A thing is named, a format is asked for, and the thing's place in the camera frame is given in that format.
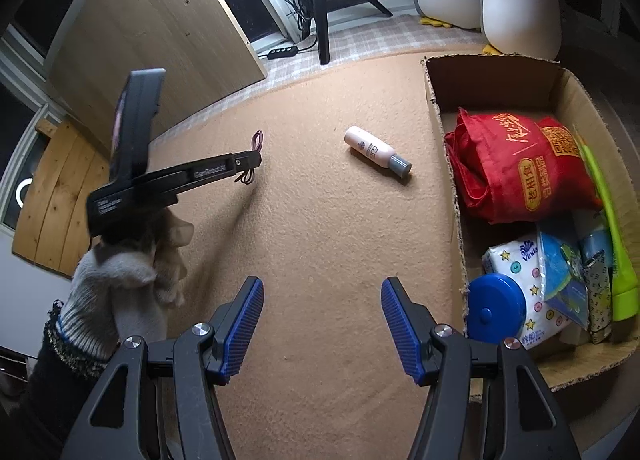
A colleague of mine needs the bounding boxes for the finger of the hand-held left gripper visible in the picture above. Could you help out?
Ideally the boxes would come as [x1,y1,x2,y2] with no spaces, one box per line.
[175,149,263,195]

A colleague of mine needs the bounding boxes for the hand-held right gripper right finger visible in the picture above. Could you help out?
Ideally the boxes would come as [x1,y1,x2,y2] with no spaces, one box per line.
[380,276,581,460]

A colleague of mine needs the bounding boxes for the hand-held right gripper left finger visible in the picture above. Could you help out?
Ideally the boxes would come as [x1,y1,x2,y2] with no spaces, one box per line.
[60,275,265,460]

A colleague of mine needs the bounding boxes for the brown hair ties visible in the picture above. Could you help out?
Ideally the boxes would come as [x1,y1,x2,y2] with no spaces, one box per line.
[234,129,266,187]

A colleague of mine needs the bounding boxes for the blue round case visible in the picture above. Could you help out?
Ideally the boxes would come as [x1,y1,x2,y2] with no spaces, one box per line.
[467,274,526,343]

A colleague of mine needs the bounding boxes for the patterned tissue pack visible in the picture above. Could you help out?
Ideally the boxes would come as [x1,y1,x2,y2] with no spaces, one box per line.
[481,233,576,351]

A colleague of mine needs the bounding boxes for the small white grey-capped bottle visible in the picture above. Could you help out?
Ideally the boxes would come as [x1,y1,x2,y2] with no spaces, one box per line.
[343,125,412,179]

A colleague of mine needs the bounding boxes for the blue wipes packet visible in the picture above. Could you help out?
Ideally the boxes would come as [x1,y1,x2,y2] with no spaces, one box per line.
[537,231,591,331]

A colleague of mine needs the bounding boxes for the patterned lighter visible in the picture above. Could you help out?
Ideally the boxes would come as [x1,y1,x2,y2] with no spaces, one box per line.
[582,250,615,345]

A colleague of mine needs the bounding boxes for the red cloth bag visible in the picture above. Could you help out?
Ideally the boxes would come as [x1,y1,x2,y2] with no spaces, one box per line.
[444,108,603,226]

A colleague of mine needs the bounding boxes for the white sunscreen bottle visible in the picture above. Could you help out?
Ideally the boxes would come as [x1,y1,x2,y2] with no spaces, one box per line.
[570,210,615,266]

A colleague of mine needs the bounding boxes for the green tube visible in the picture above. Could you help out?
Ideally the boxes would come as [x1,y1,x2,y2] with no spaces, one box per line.
[574,133,640,322]

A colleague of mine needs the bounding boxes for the cardboard box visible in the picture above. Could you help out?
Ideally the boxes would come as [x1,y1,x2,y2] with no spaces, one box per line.
[421,54,640,398]

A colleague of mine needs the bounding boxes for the person's left forearm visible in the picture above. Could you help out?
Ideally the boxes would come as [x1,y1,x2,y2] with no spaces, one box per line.
[0,300,121,460]

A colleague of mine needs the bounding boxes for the person's left hand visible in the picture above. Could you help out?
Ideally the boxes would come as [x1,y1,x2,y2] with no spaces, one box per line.
[56,210,195,365]

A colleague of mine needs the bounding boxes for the pine plank board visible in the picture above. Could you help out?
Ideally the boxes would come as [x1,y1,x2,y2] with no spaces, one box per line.
[11,120,113,278]

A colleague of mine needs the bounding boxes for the light wooden panel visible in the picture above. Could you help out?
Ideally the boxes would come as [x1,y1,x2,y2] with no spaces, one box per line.
[44,0,268,151]

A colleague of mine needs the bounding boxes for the black tripod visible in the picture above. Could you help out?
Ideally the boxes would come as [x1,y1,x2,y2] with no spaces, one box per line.
[297,0,393,66]

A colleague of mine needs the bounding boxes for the small penguin plush toy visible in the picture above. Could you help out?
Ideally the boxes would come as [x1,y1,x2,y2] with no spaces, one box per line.
[479,0,563,61]

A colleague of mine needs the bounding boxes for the black cable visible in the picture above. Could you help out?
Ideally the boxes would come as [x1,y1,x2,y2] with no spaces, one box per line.
[285,0,321,52]

